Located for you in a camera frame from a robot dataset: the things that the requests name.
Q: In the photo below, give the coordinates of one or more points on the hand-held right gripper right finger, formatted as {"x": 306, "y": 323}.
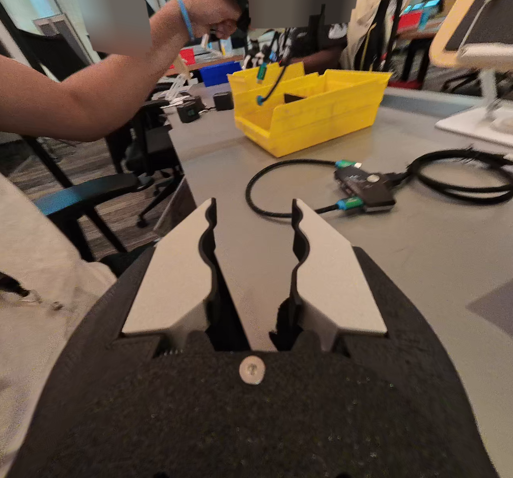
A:
{"x": 336, "y": 285}

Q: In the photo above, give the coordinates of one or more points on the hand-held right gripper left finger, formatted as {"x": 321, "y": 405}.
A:
{"x": 172, "y": 277}

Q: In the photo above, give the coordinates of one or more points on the black switch box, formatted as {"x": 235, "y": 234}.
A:
{"x": 368, "y": 189}

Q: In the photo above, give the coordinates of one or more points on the yellow plastic bin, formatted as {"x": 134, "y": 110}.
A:
{"x": 320, "y": 121}

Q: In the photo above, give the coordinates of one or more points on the person's left forearm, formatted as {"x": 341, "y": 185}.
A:
{"x": 80, "y": 97}

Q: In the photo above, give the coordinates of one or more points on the person's left hand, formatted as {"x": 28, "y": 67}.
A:
{"x": 212, "y": 5}

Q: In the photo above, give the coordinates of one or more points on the blue wristband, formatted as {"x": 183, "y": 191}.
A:
{"x": 185, "y": 17}

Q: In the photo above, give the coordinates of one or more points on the small blue bin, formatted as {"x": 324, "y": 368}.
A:
{"x": 218, "y": 72}

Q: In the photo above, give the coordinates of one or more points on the small red box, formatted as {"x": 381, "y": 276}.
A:
{"x": 187, "y": 56}

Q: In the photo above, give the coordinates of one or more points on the black office chair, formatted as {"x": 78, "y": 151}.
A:
{"x": 100, "y": 189}

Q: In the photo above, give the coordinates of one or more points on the hanging beige jacket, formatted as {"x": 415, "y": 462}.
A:
{"x": 360, "y": 37}

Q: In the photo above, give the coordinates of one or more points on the beige garment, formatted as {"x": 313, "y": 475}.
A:
{"x": 40, "y": 305}

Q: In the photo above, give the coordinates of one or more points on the dark grey mat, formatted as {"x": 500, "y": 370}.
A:
{"x": 495, "y": 305}

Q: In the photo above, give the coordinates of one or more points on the pale-framed desktop monitor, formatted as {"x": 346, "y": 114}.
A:
{"x": 473, "y": 125}

